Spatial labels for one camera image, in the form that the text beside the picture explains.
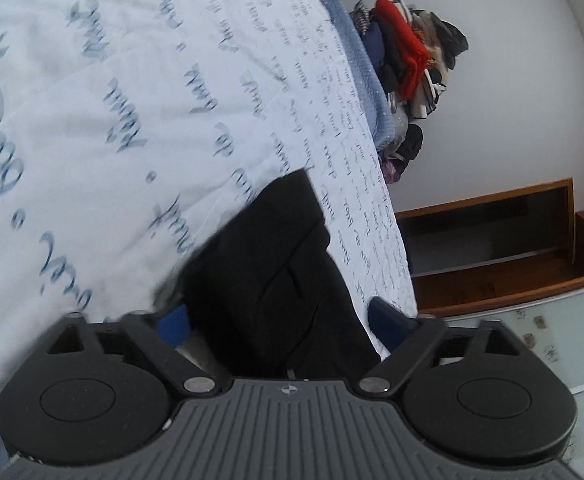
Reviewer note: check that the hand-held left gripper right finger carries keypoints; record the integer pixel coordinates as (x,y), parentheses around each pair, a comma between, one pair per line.
(389,321)

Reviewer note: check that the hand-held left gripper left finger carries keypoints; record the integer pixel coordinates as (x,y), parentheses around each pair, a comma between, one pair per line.
(174,321)

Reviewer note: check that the black pants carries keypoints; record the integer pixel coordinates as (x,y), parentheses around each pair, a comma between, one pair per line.
(282,285)

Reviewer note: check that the white printed bedspread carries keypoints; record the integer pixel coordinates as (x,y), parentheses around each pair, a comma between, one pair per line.
(121,135)

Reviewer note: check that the blue blanket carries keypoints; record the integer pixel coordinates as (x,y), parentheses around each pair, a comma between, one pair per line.
(367,90)

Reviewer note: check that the pile of clothes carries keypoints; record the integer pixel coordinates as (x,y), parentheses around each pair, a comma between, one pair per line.
(412,60)

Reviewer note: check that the wooden door frame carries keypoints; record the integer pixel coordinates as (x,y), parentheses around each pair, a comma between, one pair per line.
(497,280)

